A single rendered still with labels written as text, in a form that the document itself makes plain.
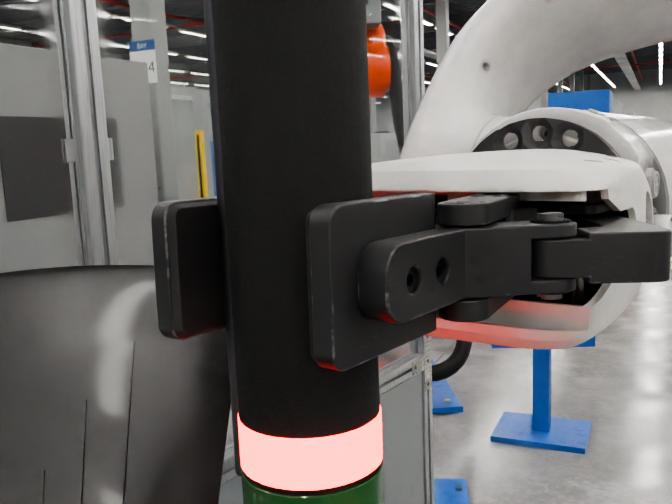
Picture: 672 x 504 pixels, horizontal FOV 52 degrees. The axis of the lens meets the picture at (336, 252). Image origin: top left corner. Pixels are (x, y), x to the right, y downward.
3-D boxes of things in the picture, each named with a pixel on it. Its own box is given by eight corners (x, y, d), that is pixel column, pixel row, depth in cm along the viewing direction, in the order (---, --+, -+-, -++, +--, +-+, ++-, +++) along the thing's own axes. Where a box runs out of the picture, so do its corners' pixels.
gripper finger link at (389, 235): (581, 319, 17) (454, 400, 12) (461, 305, 19) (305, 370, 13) (584, 186, 16) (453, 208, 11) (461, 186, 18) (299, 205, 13)
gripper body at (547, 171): (679, 312, 26) (588, 399, 17) (439, 288, 32) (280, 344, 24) (687, 110, 25) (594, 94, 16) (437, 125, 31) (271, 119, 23)
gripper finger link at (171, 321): (351, 293, 21) (178, 345, 16) (271, 284, 23) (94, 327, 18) (348, 186, 21) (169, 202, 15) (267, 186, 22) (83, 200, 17)
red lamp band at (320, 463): (228, 494, 15) (224, 440, 15) (252, 430, 18) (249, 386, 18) (385, 490, 15) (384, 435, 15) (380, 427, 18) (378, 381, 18)
